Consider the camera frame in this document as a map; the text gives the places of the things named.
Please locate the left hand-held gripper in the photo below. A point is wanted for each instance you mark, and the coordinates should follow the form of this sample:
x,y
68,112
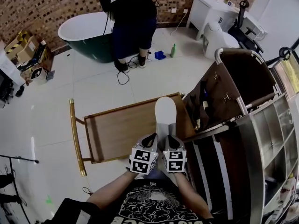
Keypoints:
x,y
142,158

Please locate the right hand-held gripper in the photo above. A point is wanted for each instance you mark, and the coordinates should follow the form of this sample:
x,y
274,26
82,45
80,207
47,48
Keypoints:
x,y
175,161

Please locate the wooden cart with gold frame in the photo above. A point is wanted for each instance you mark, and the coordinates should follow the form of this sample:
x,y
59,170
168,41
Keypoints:
x,y
121,129

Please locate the white slipper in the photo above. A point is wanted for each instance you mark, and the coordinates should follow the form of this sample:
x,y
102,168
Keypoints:
x,y
165,111

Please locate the metal shelving unit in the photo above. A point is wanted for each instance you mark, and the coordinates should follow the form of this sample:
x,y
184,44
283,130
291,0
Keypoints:
x,y
257,129

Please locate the person's left forearm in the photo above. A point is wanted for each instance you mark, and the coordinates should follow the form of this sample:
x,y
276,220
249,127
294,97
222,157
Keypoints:
x,y
112,190

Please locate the person's right forearm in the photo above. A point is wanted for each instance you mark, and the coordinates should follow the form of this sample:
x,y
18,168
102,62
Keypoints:
x,y
191,195

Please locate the white vanity cabinet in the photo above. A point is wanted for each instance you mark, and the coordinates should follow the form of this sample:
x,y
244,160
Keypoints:
x,y
201,10

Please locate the person's blue jeans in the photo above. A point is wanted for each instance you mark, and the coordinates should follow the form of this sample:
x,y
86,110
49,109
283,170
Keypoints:
x,y
160,175

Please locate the person's black printed shirt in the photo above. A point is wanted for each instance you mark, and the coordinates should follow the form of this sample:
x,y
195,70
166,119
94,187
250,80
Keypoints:
x,y
158,209

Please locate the blue cloth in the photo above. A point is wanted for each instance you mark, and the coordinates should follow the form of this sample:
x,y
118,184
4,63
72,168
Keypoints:
x,y
160,55

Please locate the green plastic bottle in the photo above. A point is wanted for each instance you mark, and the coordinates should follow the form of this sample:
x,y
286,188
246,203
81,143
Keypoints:
x,y
173,51

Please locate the white toilet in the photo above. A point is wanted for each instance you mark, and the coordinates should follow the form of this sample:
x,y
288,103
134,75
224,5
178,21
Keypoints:
x,y
215,39

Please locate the black tripod stand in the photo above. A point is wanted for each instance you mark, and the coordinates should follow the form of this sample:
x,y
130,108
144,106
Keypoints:
x,y
14,176

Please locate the green and white bathtub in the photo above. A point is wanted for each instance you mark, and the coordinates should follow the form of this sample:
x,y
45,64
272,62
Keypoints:
x,y
84,31

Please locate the black office chair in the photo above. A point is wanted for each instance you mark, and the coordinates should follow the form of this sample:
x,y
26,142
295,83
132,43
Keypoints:
x,y
240,29

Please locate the stack of cardboard boxes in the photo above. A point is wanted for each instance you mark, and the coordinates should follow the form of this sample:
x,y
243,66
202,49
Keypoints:
x,y
23,46

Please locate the white wall socket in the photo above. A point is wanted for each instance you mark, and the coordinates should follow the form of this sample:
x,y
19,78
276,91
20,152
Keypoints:
x,y
174,10
185,11

